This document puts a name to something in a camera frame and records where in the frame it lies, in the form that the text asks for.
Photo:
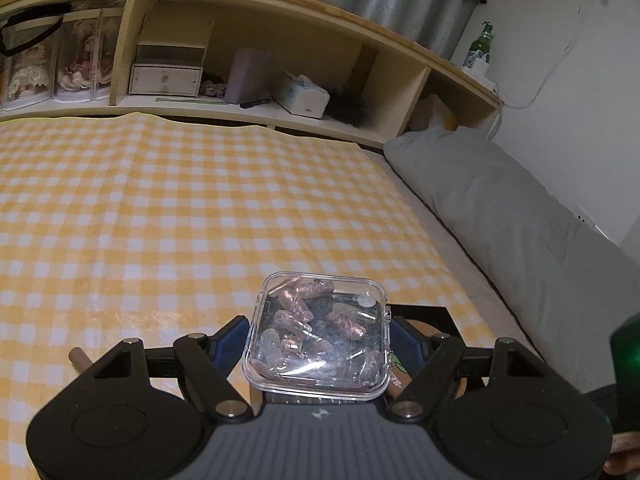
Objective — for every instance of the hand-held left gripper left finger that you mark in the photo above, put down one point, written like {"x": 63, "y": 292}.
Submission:
{"x": 232, "y": 342}

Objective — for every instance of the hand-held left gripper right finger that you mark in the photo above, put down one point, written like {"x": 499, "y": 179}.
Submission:
{"x": 405, "y": 341}

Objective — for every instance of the black box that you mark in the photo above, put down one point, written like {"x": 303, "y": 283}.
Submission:
{"x": 440, "y": 312}

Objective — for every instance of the clear box of pink nails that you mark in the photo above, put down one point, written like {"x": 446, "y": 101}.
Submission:
{"x": 315, "y": 335}

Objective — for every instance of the person's right hand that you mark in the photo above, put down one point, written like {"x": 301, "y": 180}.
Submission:
{"x": 622, "y": 455}

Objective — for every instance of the white mattress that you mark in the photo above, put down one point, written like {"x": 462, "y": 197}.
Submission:
{"x": 450, "y": 240}

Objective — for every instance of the yellow checked blanket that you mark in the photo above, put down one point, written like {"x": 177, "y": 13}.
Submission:
{"x": 150, "y": 210}

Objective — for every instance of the grey pillow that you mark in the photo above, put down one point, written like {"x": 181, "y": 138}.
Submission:
{"x": 500, "y": 200}

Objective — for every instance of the white plastic bag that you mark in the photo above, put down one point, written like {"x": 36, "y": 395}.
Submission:
{"x": 440, "y": 112}

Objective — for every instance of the black fluffy object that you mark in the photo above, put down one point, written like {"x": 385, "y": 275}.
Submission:
{"x": 347, "y": 110}

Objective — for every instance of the small patterned cloth item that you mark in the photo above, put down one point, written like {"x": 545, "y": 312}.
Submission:
{"x": 214, "y": 90}

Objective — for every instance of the white tissue box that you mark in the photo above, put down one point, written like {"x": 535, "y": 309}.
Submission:
{"x": 300, "y": 97}

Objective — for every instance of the purple cylinder container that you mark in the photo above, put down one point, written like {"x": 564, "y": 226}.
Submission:
{"x": 245, "y": 77}

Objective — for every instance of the small cream drawer organizer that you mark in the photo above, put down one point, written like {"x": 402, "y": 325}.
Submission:
{"x": 165, "y": 77}

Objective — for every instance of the green bottle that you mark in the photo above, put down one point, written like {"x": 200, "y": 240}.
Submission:
{"x": 481, "y": 47}

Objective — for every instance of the wooden headboard shelf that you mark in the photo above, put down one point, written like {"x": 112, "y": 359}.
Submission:
{"x": 125, "y": 50}

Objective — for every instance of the clear doll display case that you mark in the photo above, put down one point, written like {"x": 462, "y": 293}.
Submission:
{"x": 80, "y": 70}

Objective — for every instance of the white wall socket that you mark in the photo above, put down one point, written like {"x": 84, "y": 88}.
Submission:
{"x": 590, "y": 222}

